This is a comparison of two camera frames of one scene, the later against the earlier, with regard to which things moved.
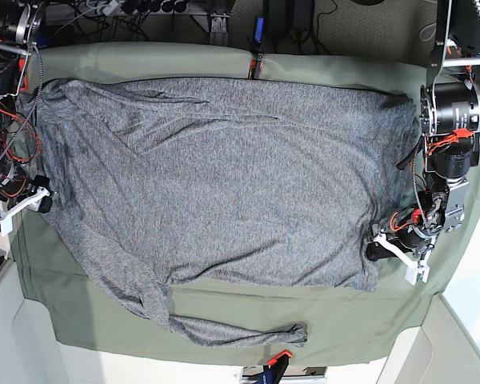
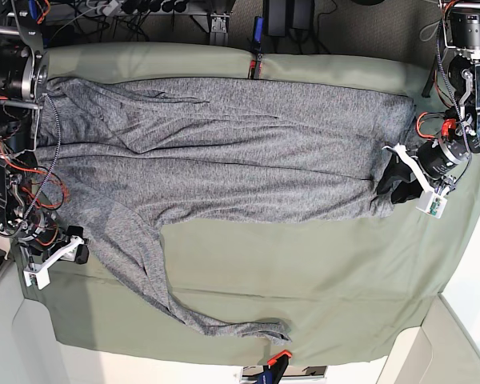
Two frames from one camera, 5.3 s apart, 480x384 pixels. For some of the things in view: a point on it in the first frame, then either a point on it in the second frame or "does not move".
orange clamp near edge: (275, 368) does not move
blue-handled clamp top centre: (256, 66) does not move
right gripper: (415, 230) → (438, 158)
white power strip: (110, 8) does not move
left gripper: (10, 185) → (42, 234)
